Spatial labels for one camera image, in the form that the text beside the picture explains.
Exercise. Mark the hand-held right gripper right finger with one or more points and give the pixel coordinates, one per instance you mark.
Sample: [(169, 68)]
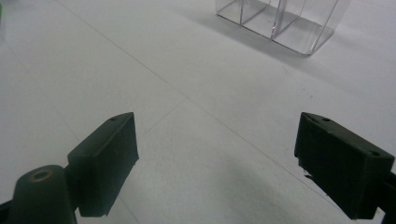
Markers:
[(339, 165)]

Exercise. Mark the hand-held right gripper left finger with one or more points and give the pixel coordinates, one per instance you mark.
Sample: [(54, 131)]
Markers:
[(102, 165)]

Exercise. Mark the clear plastic divided organizer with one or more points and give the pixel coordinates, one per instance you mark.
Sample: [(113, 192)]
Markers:
[(280, 25)]

